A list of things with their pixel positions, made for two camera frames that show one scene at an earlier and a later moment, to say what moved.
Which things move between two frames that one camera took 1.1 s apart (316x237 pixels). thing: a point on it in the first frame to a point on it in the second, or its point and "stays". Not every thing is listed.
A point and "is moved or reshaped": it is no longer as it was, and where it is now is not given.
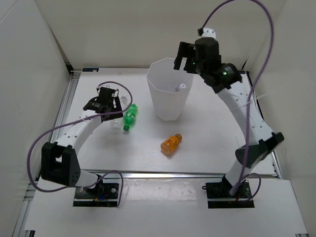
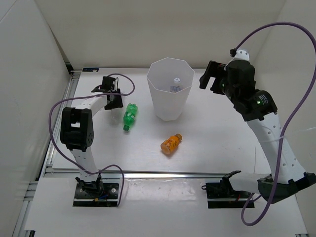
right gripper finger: (183, 52) to (210, 71)
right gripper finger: (187, 66) to (215, 86)
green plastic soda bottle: (130, 116) stays
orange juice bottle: (171, 145) stays
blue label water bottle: (181, 86) is moved or reshaped
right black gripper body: (195, 65) to (221, 75)
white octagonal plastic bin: (170, 88) stays
